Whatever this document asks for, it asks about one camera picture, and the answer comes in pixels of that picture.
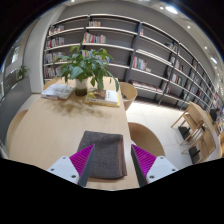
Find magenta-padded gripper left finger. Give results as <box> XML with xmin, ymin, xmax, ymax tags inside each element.
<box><xmin>46</xmin><ymin>143</ymin><xmax>96</xmax><ymax>187</ymax></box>

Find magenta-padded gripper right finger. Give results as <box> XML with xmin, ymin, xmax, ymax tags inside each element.
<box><xmin>130</xmin><ymin>143</ymin><xmax>179</xmax><ymax>188</ymax></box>

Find zigzag striped grey towel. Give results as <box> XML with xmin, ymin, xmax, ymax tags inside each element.
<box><xmin>77</xmin><ymin>130</ymin><xmax>128</xmax><ymax>180</ymax></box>

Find yellow-edged book stack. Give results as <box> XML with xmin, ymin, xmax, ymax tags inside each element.
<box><xmin>83</xmin><ymin>88</ymin><xmax>121</xmax><ymax>108</ymax></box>

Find potted green leafy plant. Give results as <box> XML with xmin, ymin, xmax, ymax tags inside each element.
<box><xmin>54</xmin><ymin>41</ymin><xmax>120</xmax><ymax>97</ymax></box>

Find small green background plant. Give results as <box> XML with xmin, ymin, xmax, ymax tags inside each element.
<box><xmin>15</xmin><ymin>65</ymin><xmax>30</xmax><ymax>81</ymax></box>

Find grey bookshelf unit with books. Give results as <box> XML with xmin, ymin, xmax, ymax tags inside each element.
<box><xmin>42</xmin><ymin>13</ymin><xmax>224</xmax><ymax>112</ymax></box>

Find ceiling spot lights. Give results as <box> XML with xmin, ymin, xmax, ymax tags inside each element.
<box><xmin>164</xmin><ymin>4</ymin><xmax>220</xmax><ymax>65</ymax></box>

